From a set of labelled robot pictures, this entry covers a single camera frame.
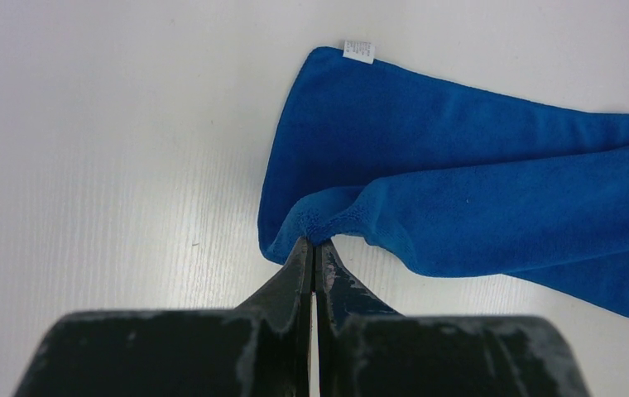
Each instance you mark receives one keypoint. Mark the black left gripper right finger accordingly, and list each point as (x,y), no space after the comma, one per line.
(367,348)

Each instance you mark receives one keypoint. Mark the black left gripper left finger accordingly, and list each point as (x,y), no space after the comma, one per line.
(259,348)

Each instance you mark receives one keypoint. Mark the blue towel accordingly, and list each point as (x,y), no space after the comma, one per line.
(454,181)

